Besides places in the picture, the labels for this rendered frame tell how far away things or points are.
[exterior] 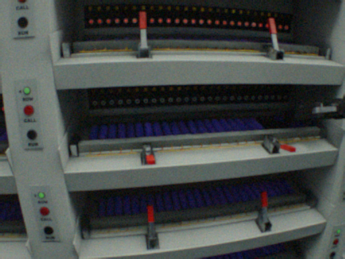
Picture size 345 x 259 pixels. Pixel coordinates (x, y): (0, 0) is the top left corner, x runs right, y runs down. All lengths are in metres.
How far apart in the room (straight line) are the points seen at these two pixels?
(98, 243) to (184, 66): 0.41
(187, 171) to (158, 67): 0.20
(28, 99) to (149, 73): 0.22
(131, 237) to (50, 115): 0.31
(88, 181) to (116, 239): 0.17
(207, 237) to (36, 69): 0.49
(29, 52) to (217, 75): 0.34
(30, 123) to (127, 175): 0.20
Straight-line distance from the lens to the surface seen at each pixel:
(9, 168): 0.54
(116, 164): 0.48
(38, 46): 0.47
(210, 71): 0.47
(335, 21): 0.69
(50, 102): 0.46
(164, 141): 0.51
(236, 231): 0.62
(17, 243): 0.65
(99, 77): 0.45
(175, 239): 0.58
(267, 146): 0.56
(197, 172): 0.49
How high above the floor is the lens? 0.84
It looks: 12 degrees down
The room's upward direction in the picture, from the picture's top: 1 degrees counter-clockwise
